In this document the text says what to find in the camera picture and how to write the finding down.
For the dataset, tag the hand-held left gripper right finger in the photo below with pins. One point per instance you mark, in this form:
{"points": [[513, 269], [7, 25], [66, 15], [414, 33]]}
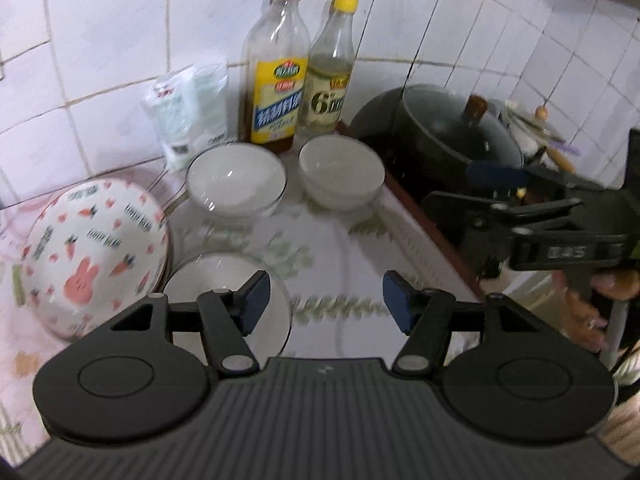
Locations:
{"points": [[397, 305]]}

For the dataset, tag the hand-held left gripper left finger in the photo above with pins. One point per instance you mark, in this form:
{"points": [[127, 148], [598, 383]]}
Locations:
{"points": [[257, 302]]}

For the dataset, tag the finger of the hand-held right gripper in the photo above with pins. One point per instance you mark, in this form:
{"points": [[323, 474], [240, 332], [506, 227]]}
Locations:
{"points": [[500, 176], [480, 210]]}

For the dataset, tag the clear glass bowl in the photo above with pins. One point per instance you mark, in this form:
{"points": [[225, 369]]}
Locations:
{"points": [[235, 180]]}

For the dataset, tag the bunny print plate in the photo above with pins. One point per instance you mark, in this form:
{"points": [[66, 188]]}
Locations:
{"points": [[95, 255]]}

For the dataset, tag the person's right hand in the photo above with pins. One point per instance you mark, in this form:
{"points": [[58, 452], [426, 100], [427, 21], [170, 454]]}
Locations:
{"points": [[585, 320]]}

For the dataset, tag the small cream pot with lid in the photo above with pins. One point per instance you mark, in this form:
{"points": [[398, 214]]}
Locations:
{"points": [[537, 130]]}

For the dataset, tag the black pot with glass lid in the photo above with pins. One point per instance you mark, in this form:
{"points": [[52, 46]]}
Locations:
{"points": [[450, 130]]}

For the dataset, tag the floral tablecloth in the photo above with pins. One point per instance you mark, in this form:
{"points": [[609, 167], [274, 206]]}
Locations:
{"points": [[340, 245]]}

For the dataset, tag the black stove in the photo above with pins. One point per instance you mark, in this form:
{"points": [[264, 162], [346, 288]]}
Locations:
{"points": [[380, 125]]}

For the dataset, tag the vinegar bottle yellow cap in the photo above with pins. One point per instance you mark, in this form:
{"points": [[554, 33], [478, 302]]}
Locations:
{"points": [[327, 80]]}

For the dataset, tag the white salt bag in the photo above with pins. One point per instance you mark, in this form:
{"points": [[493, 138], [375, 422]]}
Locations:
{"points": [[187, 110]]}

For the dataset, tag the cooking wine bottle yellow label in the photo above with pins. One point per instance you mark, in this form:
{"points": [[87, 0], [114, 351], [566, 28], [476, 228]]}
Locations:
{"points": [[275, 75]]}

